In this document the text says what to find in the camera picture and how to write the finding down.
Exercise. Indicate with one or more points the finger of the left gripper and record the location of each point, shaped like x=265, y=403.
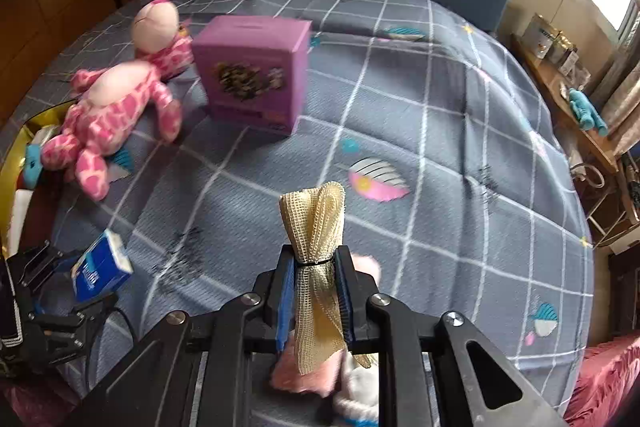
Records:
x=32, y=268
x=90, y=313

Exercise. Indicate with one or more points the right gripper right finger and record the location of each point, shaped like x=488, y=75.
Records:
x=378, y=323

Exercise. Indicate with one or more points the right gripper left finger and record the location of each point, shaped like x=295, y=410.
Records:
x=256, y=322

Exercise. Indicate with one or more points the gold lined tray box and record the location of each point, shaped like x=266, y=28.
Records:
x=13, y=164

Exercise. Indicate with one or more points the blue white tissue pack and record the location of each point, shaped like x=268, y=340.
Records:
x=102, y=268

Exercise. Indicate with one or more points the beige mesh cloth bundle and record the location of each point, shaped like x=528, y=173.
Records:
x=314, y=221

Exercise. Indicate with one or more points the blue plush bear toy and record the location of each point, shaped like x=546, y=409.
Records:
x=32, y=166

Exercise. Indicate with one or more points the pink rolled towel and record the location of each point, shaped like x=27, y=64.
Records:
x=313, y=353

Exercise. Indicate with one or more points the white rolled sock blue band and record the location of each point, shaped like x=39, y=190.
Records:
x=356, y=402

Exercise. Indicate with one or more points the grey checked bed quilt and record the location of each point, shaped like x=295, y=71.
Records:
x=454, y=182

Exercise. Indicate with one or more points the pink spotted plush giraffe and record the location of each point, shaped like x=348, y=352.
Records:
x=111, y=100

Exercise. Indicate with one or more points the red pink quilt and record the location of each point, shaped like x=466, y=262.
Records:
x=604, y=380

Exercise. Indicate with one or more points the purple cardboard box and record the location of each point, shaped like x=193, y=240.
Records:
x=254, y=69

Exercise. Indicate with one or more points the teal plush on table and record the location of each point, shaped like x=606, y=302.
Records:
x=586, y=115

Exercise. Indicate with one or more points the white tin can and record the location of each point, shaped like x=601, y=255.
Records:
x=539, y=36

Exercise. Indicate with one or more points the gold tin can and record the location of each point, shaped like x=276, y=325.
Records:
x=560, y=49

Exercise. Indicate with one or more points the right beige curtain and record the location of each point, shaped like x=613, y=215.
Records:
x=621, y=106

